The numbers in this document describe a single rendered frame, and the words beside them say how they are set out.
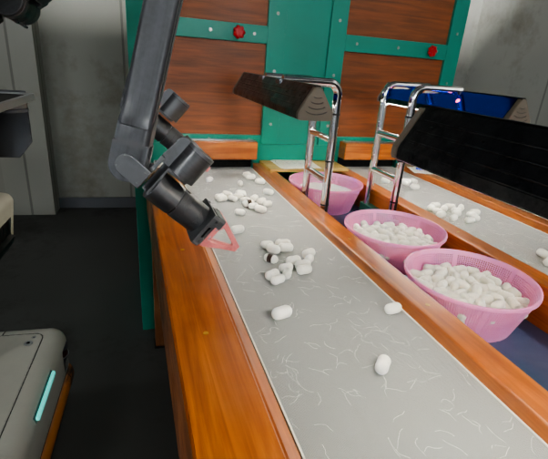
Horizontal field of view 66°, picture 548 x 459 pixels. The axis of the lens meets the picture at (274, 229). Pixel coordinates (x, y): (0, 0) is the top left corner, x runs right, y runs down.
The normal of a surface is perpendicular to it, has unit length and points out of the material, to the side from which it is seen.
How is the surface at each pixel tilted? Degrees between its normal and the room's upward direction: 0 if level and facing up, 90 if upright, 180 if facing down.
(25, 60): 90
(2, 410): 0
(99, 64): 90
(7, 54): 90
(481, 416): 0
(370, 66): 90
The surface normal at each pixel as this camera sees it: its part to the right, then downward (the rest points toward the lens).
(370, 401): 0.07, -0.93
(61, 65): 0.23, 0.37
